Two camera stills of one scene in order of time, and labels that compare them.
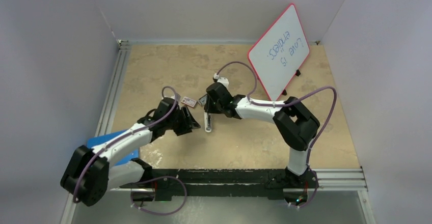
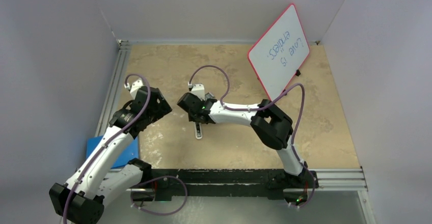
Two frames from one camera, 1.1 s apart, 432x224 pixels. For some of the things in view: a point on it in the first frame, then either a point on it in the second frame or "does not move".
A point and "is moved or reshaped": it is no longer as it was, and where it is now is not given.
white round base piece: (222, 80) to (197, 89)
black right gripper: (209, 108) to (192, 117)
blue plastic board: (97, 140) does not move
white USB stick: (208, 121) is moved or reshaped
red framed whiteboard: (277, 57) does not move
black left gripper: (188, 123) to (162, 108)
